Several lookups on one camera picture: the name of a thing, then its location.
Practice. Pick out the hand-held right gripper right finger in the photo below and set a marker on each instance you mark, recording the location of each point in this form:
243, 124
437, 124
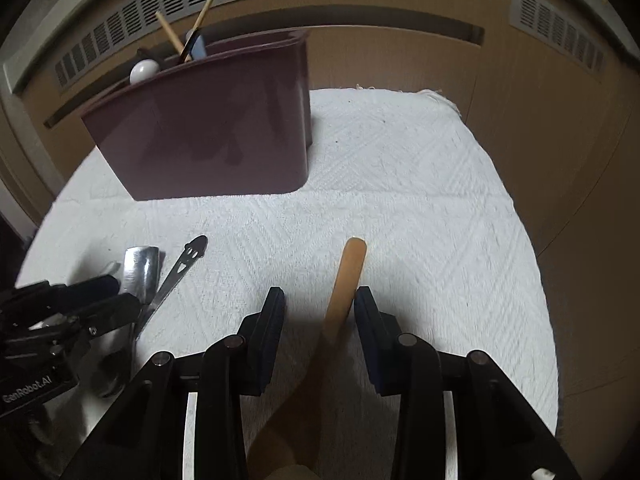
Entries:
372, 355

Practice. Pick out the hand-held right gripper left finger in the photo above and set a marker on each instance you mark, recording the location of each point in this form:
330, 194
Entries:
265, 355

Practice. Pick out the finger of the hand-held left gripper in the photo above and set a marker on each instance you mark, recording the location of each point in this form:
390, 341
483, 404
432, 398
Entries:
80, 287
110, 312

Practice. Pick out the wooden spoon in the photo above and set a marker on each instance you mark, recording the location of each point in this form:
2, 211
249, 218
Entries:
345, 285

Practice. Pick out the purple plastic utensil holder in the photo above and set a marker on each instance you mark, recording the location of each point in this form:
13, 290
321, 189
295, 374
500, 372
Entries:
210, 130

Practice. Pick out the white plastic spoon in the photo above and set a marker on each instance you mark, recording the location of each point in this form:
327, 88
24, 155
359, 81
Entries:
144, 71

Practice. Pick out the blue plastic rice spoon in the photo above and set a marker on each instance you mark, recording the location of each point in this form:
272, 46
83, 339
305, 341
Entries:
199, 46

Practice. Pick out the wooden chopstick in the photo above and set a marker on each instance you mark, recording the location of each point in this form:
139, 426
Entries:
170, 32
207, 7

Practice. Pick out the white textured towel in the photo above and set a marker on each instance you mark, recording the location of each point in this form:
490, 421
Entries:
375, 220

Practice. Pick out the short grey vent grille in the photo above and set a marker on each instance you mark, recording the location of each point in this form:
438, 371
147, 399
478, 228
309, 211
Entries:
560, 27

